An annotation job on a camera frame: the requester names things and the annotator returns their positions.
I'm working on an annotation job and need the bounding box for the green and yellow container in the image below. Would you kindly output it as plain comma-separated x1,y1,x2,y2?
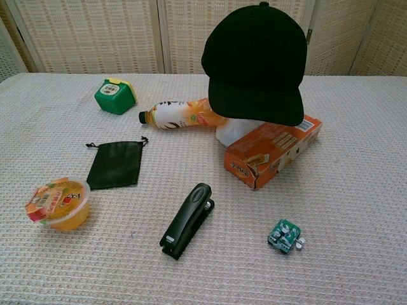
93,79,139,116

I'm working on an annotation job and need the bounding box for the orange cardboard box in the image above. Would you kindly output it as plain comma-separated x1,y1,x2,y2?
223,114,324,191

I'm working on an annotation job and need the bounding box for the black stapler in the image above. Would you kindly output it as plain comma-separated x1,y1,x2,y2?
159,182,216,261

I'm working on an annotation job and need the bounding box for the small green circuit board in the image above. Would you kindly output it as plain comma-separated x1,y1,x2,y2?
266,219,308,257

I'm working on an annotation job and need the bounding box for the woven folding screen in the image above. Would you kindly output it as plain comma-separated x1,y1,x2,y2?
0,0,407,77

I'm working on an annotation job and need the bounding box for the orange juice bottle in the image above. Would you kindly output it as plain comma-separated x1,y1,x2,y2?
138,98,230,130

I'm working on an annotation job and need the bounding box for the orange fruit jelly cup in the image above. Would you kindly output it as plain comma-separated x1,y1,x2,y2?
25,176,92,231

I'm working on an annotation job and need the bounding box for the white cap stand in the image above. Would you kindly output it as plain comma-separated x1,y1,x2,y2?
215,119,261,148

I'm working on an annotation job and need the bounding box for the black drawstring pouch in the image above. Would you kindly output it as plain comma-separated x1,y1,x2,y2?
85,136,149,191

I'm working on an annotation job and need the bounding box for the black baseball cap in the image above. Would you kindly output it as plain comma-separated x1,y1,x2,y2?
201,1,309,127

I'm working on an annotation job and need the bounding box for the white woven tablecloth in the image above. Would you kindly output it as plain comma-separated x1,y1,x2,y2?
0,72,407,305

